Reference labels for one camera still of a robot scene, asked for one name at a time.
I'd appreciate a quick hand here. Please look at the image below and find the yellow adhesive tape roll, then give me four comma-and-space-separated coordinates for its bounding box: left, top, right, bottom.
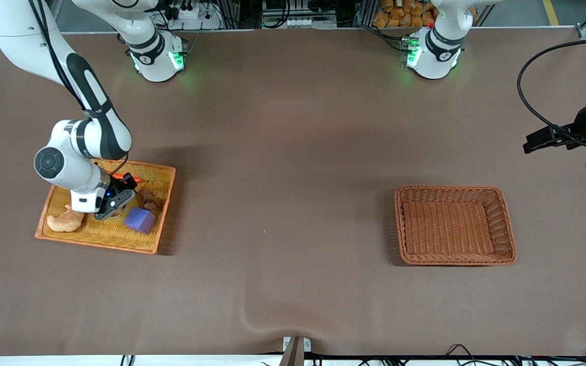
101, 196, 139, 225

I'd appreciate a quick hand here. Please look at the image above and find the small brown figurine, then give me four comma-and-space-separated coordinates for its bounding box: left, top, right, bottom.
139, 188, 163, 211

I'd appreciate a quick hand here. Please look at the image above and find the purple foam cube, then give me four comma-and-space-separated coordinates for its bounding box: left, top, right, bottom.
123, 206, 157, 235

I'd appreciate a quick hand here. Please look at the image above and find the orange yellow woven tray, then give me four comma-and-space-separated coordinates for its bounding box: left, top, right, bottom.
35, 154, 177, 255

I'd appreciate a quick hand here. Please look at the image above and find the toy croissant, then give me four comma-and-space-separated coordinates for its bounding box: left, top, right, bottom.
46, 204, 85, 233

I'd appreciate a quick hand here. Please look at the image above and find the brown wicker basket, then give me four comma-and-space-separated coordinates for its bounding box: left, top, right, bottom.
394, 185, 517, 266

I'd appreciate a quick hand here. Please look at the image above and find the brown table cover cloth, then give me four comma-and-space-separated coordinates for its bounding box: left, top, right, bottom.
0, 26, 586, 356

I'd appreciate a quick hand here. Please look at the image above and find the white power strip with plugs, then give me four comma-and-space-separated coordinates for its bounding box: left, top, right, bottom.
163, 0, 222, 30

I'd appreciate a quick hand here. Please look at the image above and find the bag of orange buns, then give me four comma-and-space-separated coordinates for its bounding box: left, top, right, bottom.
373, 0, 478, 28

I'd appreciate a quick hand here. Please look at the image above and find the slim white power strip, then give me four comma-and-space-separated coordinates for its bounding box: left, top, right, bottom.
284, 17, 338, 28

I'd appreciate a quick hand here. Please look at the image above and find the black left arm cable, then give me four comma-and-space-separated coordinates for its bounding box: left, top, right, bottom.
517, 35, 586, 149

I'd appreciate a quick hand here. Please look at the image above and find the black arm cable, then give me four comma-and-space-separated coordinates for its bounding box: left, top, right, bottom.
27, 0, 130, 177
517, 35, 586, 149

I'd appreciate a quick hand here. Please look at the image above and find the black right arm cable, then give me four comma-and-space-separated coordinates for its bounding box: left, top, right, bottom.
27, 0, 130, 177

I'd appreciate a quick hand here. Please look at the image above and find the metal table clamp bracket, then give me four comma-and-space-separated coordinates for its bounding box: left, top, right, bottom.
280, 335, 312, 366

